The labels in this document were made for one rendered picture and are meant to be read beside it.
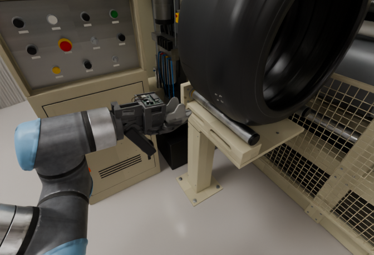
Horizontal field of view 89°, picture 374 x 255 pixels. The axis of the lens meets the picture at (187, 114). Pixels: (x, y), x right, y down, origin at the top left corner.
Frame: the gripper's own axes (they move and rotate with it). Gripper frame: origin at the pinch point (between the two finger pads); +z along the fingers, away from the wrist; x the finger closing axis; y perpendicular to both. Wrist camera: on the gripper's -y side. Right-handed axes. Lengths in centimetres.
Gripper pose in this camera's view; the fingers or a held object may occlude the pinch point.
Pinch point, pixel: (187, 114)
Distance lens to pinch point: 53.8
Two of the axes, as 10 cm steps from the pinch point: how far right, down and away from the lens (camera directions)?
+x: -5.2, -5.1, 6.8
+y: 1.1, -8.3, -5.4
